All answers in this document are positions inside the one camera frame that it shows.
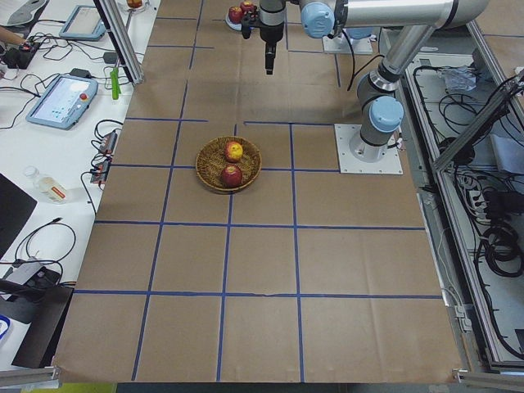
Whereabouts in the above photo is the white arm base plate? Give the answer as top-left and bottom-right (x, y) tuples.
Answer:
(322, 32), (374, 55)
(334, 124), (403, 175)

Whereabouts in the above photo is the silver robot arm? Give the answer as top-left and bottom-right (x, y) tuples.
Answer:
(241, 0), (286, 75)
(298, 1), (488, 163)

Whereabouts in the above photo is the light blue plate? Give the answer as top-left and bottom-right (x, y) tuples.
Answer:
(225, 16), (242, 31)

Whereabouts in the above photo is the blue teach pendant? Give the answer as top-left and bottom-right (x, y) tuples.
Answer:
(59, 5), (106, 41)
(25, 74), (98, 130)

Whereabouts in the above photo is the aluminium frame post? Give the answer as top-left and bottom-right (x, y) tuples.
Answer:
(93, 0), (144, 85)

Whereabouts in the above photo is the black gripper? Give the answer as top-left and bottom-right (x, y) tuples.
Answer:
(241, 11), (283, 75)

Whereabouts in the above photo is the black laptop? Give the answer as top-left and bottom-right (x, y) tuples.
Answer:
(0, 174), (37, 257)

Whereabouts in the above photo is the red apple on plate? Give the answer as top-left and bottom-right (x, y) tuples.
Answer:
(228, 6), (244, 25)
(239, 0), (257, 14)

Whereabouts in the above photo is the woven wicker basket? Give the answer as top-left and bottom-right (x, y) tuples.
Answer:
(196, 136), (262, 194)

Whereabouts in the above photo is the red yellow apple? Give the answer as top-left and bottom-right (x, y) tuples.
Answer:
(224, 141), (243, 163)

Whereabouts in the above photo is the dark red apple in basket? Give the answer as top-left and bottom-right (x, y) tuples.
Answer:
(221, 164), (243, 188)

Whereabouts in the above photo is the clear plastic bottle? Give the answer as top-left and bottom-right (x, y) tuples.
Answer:
(24, 165), (68, 203)

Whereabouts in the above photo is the green handled reach grabber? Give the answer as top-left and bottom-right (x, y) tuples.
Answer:
(111, 3), (136, 101)

